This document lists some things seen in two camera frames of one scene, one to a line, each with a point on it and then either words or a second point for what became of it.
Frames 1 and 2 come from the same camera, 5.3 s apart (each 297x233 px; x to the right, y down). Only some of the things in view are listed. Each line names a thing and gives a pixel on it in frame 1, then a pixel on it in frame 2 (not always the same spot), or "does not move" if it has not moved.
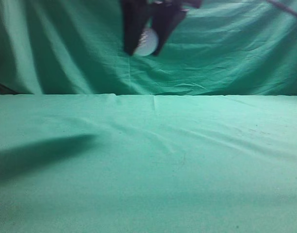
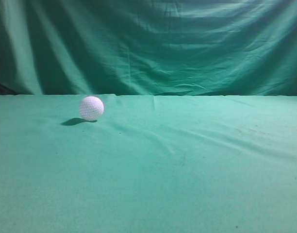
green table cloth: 104,163 does not move
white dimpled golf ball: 148,43 -> 91,108
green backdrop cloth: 77,47 does not move
